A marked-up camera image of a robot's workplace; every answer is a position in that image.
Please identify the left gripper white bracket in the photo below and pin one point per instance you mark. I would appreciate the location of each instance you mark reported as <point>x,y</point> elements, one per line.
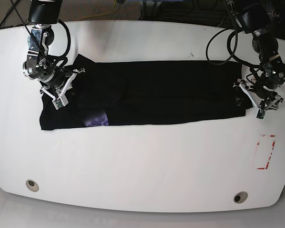
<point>259,96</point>

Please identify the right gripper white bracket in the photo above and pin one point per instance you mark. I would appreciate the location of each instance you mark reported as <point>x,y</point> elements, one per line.
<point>57,85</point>

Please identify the black t-shirt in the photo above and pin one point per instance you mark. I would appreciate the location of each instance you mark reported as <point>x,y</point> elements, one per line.
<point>146,92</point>

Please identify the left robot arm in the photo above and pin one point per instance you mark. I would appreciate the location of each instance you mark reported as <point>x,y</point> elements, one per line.
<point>269,75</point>

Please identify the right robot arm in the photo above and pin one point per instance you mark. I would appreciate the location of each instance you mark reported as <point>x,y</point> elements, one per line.
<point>39,64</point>

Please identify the red tape rectangle marking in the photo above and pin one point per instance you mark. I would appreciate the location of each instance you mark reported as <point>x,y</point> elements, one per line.
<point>264,149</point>

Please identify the left table grommet hole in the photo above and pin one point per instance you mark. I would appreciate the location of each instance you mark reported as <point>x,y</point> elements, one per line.
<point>32,186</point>

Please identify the table grommet hole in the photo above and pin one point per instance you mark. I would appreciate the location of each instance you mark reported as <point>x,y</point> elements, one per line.
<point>240,197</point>
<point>32,186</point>

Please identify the right table grommet hole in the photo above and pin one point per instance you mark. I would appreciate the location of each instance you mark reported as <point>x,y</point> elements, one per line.
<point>240,197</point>

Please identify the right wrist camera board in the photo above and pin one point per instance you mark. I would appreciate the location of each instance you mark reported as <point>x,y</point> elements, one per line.
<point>59,103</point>

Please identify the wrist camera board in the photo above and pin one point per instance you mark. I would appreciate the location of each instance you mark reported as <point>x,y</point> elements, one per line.
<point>261,114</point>
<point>59,103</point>

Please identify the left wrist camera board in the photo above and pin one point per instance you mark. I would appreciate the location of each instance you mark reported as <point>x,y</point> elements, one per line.
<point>261,114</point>

